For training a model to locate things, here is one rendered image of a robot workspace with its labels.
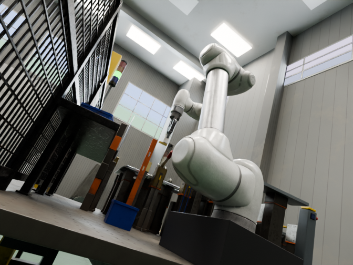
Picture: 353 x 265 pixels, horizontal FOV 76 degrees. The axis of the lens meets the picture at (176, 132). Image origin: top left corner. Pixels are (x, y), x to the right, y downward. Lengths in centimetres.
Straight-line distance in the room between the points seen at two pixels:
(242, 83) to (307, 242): 101
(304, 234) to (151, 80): 896
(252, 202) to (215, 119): 32
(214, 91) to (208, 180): 41
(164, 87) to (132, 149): 311
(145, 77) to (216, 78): 892
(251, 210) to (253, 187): 8
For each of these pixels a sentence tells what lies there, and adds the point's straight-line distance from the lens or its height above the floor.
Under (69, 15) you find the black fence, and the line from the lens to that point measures 67.
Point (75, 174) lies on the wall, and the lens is 837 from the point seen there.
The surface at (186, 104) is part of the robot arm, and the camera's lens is 167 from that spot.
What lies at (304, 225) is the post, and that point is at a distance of 168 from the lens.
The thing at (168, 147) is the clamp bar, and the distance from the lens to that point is 138.
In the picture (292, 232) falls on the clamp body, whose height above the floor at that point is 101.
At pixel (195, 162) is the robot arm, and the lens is 68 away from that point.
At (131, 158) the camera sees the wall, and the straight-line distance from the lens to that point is 882.
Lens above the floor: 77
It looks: 22 degrees up
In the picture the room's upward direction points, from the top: 21 degrees clockwise
